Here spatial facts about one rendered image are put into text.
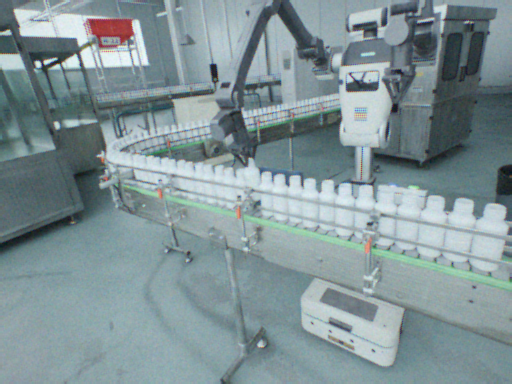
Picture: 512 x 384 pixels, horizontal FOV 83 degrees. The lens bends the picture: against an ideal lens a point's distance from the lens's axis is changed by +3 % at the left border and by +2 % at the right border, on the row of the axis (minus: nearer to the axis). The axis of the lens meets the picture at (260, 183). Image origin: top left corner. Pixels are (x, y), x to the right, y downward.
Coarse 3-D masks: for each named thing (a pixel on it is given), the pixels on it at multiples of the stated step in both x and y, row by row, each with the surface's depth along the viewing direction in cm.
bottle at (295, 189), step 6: (294, 180) 97; (300, 180) 97; (294, 186) 97; (300, 186) 98; (288, 192) 99; (294, 192) 97; (300, 192) 97; (288, 204) 101; (294, 204) 99; (300, 204) 99; (288, 210) 102; (294, 210) 100; (300, 210) 100; (294, 222) 102; (300, 222) 102
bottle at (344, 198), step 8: (344, 184) 89; (344, 192) 86; (336, 200) 89; (344, 200) 87; (352, 200) 87; (336, 208) 90; (336, 216) 91; (344, 216) 88; (352, 216) 89; (344, 224) 89; (352, 224) 90; (344, 232) 90; (352, 232) 91
